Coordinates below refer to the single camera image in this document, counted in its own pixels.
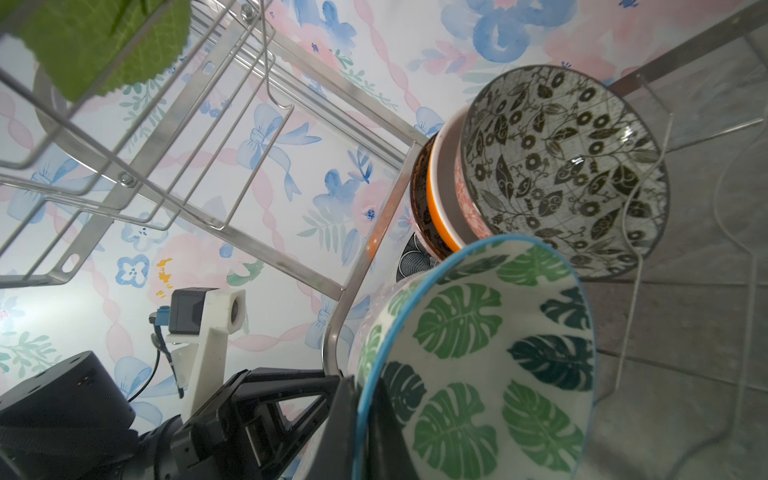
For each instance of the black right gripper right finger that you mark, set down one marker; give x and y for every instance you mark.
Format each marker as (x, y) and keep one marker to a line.
(387, 455)

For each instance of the green leaf rack ornament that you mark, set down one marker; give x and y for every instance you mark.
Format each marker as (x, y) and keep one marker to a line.
(73, 42)

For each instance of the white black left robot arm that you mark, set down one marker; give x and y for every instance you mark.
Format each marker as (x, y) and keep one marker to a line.
(72, 422)

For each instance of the dark blue petal bowl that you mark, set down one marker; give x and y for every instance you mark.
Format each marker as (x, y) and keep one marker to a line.
(413, 259)

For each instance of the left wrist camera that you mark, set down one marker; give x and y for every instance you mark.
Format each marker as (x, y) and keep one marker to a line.
(199, 322)

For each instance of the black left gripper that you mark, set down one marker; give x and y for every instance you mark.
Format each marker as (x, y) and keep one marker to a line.
(253, 427)

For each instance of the steel wire dish rack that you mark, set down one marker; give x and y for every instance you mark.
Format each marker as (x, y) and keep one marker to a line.
(275, 156)

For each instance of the red floral pattern bowl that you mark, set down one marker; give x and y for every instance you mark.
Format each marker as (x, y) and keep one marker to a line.
(469, 211)

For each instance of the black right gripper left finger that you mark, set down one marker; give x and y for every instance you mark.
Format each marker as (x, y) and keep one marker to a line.
(335, 452)

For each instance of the green leaf pattern bowl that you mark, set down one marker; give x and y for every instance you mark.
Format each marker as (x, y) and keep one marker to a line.
(490, 365)

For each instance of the orange bowl white inside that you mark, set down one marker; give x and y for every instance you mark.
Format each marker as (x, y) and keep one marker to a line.
(441, 227)

